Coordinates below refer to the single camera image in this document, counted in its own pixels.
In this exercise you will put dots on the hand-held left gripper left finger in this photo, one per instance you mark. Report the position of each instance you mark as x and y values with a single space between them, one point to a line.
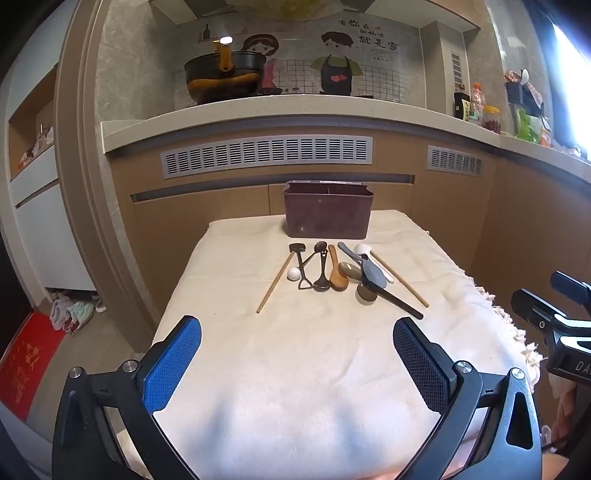
173 364

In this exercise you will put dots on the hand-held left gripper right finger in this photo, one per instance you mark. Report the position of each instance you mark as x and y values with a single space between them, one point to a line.
420 364

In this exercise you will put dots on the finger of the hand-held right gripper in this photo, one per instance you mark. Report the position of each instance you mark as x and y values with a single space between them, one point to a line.
531 307
575 288

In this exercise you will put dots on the wooden chopstick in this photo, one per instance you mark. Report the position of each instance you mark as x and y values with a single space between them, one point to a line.
275 284
399 279

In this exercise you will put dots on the brown round spoon head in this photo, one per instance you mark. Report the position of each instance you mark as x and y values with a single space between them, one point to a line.
367 293

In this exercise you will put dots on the blue-grey utensil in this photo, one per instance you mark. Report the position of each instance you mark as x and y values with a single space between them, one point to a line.
375 276

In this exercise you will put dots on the light brown wooden spoon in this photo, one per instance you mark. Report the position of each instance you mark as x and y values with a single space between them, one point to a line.
339 282

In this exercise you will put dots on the shiny metal spoon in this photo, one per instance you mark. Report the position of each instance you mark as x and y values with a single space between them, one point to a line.
347 269

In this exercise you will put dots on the dark brown spoon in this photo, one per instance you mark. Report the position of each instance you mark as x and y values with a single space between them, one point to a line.
322 283

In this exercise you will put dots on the white plastic spoon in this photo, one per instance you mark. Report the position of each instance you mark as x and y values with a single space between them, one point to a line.
361 249

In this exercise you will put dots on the small white round scoop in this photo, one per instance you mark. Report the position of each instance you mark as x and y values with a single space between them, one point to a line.
293 274

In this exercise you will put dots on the thin dark metal spoon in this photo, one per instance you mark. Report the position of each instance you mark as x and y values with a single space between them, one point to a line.
320 247

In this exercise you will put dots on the thin dark metal fork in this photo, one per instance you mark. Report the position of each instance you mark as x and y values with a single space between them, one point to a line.
297 248

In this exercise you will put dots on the brown plastic utensil holder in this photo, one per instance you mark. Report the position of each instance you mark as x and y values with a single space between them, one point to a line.
323 217

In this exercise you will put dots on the pink clothing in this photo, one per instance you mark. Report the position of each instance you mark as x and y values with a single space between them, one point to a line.
565 410

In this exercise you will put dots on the pale slippers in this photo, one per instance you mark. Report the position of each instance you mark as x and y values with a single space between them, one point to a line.
71 314

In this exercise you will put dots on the cream fringed cloth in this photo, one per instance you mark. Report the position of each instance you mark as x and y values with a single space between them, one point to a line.
300 369

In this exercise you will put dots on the red floor mat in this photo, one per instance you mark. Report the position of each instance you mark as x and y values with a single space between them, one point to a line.
27 364

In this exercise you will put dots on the wooden kitchen cabinet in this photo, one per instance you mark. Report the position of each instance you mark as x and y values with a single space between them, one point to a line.
207 221

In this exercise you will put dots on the orange packet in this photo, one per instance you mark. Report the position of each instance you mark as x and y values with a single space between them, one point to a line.
546 137

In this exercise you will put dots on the short grey vent grille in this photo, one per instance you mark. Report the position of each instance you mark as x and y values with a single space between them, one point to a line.
455 160

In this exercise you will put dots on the green plastic bag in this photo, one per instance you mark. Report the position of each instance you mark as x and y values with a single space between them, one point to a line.
527 127

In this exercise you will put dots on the clear jar yellow lid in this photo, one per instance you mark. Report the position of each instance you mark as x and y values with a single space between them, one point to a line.
491 121

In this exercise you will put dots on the white cupboard with niche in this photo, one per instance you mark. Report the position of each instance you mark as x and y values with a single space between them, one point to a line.
41 230

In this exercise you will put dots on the bright window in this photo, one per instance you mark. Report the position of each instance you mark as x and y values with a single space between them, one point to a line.
572 83

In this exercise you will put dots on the clear bottle orange cap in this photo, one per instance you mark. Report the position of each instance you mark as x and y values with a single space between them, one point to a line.
477 104

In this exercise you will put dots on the dark sauce bottle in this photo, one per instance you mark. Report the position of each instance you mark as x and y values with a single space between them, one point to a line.
461 108

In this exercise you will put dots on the long grey vent grille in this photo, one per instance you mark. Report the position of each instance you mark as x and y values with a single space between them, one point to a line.
268 156

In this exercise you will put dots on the small white vent grille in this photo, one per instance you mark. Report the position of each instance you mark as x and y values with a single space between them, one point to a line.
456 71

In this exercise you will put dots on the stone kitchen countertop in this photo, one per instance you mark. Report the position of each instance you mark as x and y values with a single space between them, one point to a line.
277 117

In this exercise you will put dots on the small black pan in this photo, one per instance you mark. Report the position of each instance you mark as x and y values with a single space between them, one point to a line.
268 91

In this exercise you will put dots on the black wall utensil rack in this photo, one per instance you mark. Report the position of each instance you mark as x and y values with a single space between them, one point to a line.
521 94

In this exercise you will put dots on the cartoon wall sticker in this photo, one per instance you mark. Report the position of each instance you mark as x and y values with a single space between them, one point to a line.
369 69

